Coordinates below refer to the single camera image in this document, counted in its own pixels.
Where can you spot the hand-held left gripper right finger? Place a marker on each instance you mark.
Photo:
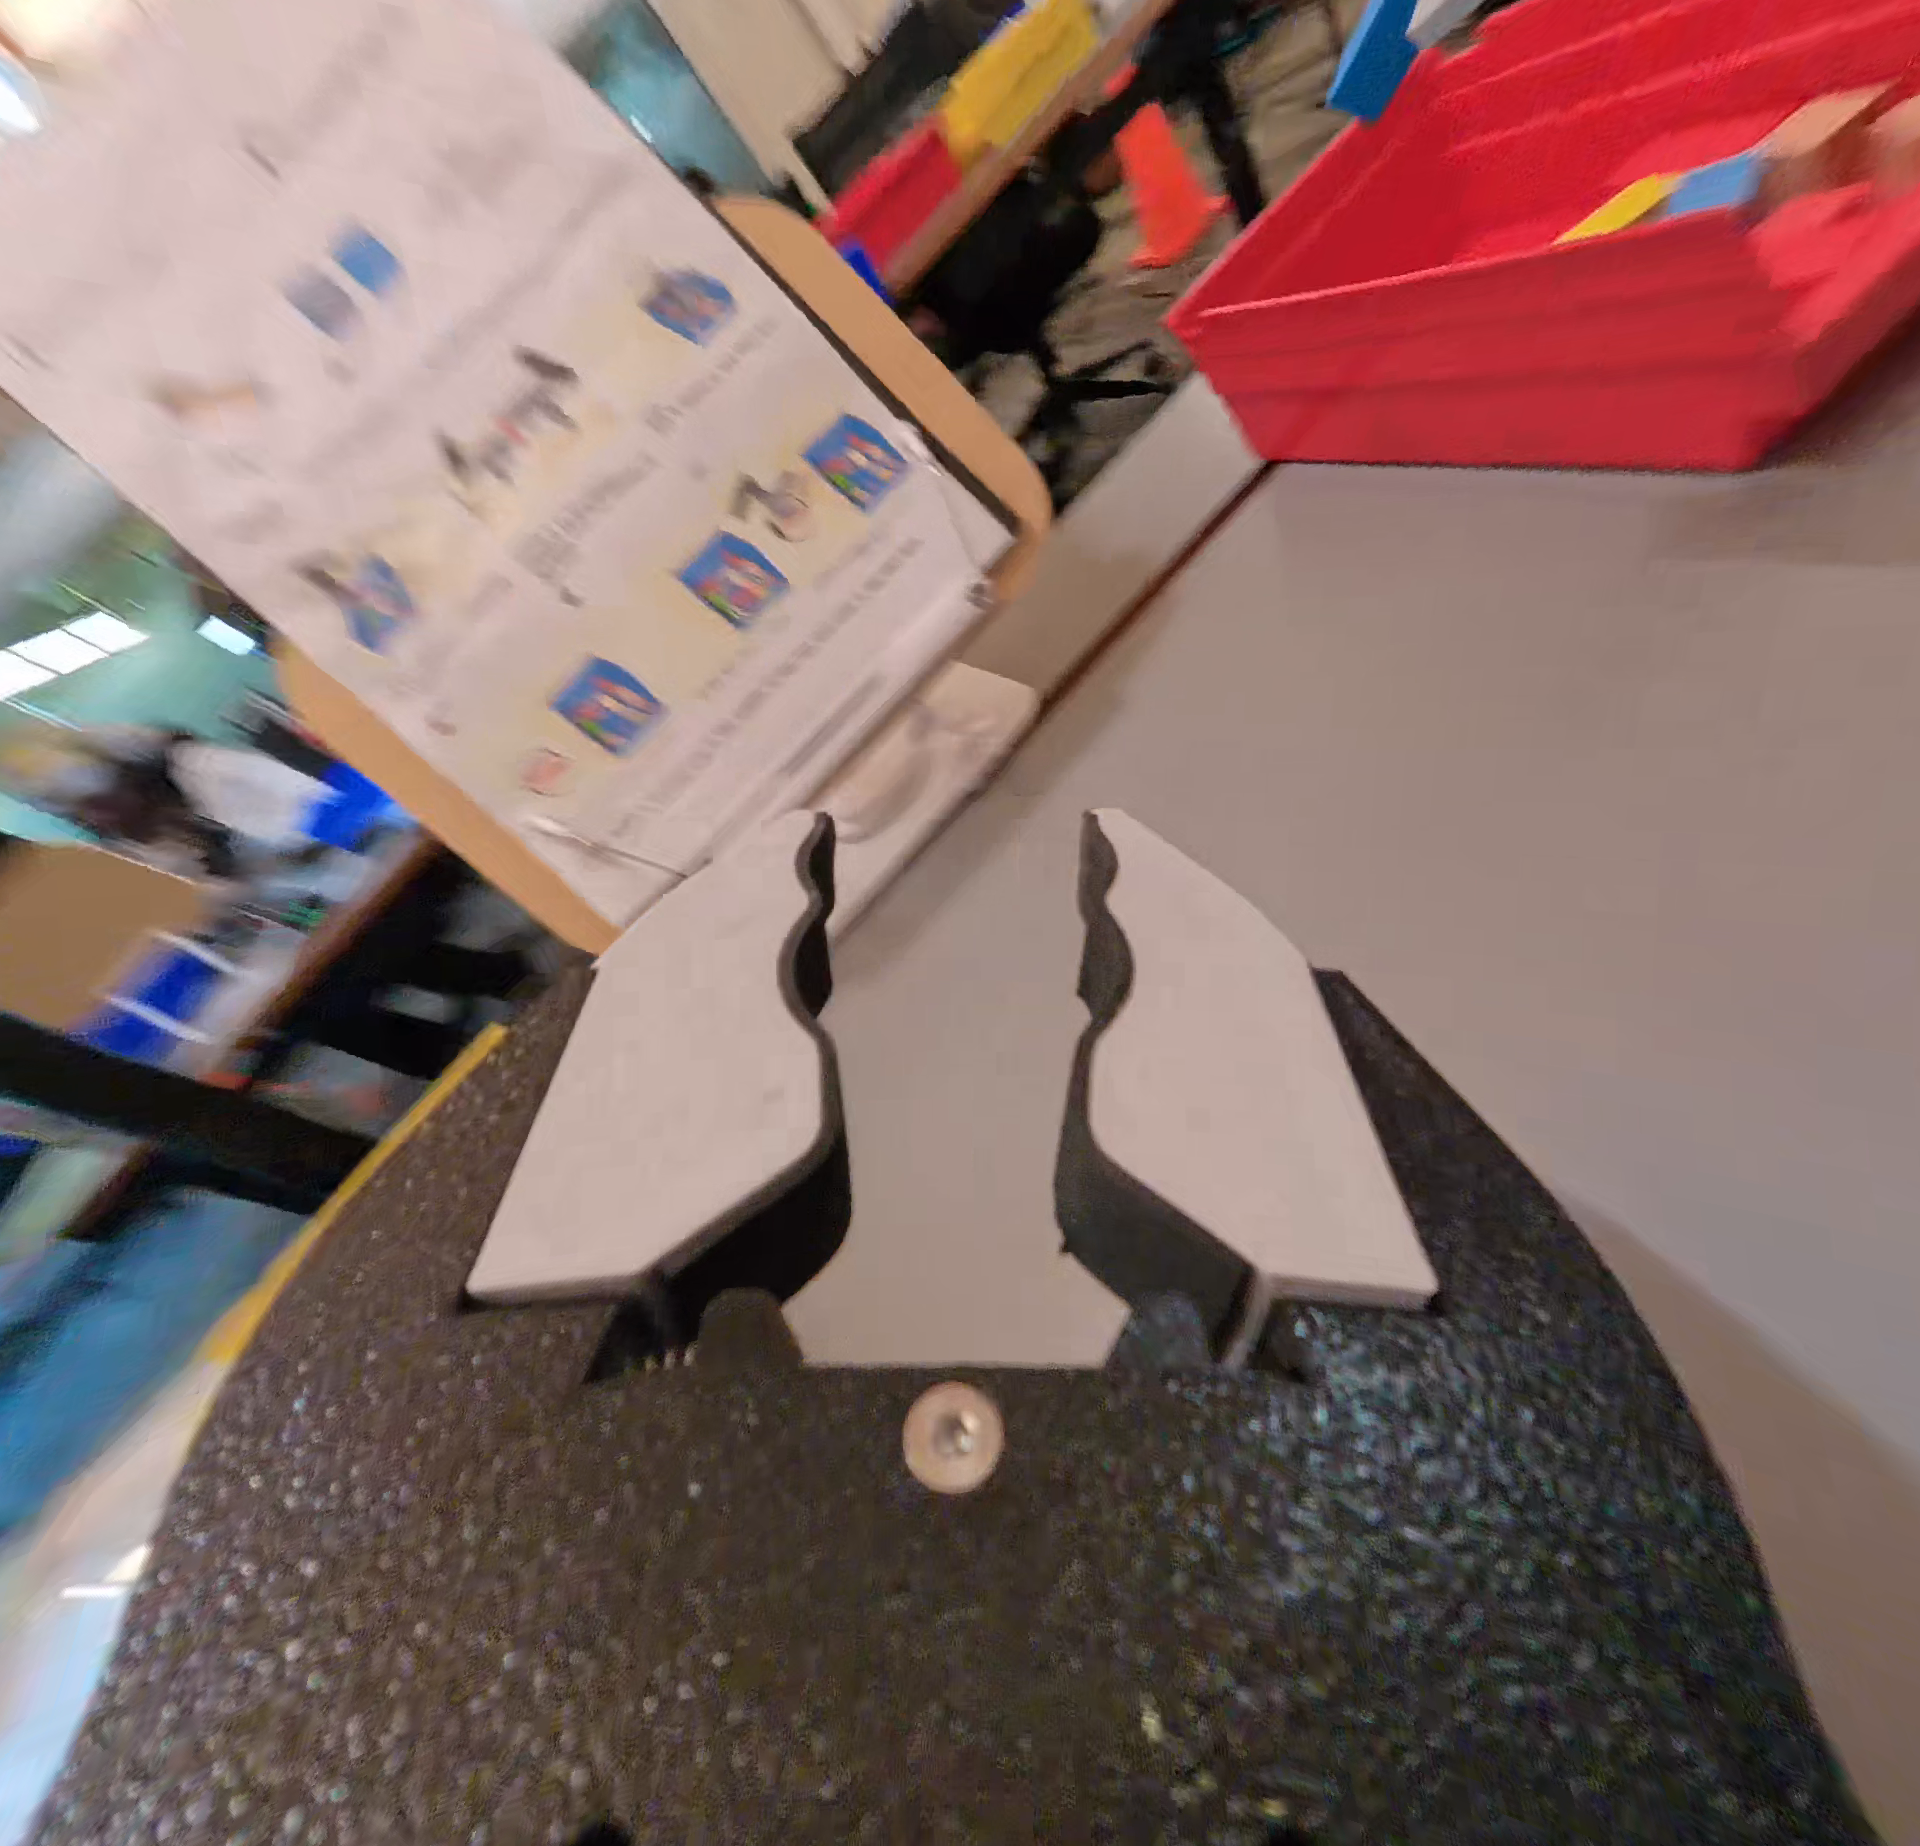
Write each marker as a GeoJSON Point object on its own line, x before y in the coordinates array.
{"type": "Point", "coordinates": [1245, 1078]}

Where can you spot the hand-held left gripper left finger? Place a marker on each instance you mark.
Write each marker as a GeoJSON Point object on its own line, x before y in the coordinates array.
{"type": "Point", "coordinates": [660, 1096]}

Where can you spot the white instruction poster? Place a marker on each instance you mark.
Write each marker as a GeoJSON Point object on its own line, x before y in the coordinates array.
{"type": "Point", "coordinates": [492, 435]}

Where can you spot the wooden divider board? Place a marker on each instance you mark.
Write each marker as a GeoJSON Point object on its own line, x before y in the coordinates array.
{"type": "Point", "coordinates": [914, 378]}

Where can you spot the black office chair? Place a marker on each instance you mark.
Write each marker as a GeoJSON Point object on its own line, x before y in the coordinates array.
{"type": "Point", "coordinates": [1037, 287]}

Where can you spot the red plastic bin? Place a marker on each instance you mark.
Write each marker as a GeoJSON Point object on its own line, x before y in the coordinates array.
{"type": "Point", "coordinates": [1560, 302]}

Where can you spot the orange traffic cone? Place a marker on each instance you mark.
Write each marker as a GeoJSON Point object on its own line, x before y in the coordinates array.
{"type": "Point", "coordinates": [1166, 184]}

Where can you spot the small red bin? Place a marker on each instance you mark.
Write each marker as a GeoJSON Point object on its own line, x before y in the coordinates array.
{"type": "Point", "coordinates": [893, 196]}

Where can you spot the yellow block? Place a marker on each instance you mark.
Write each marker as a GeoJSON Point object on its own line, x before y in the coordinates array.
{"type": "Point", "coordinates": [1615, 208]}

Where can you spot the blue block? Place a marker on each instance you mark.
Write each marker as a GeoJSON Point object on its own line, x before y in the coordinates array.
{"type": "Point", "coordinates": [1714, 184]}

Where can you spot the yellow bin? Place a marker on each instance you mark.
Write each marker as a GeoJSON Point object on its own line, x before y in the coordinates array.
{"type": "Point", "coordinates": [1023, 68]}

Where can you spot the blue foam piece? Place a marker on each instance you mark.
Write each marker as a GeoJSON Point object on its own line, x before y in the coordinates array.
{"type": "Point", "coordinates": [1383, 18]}

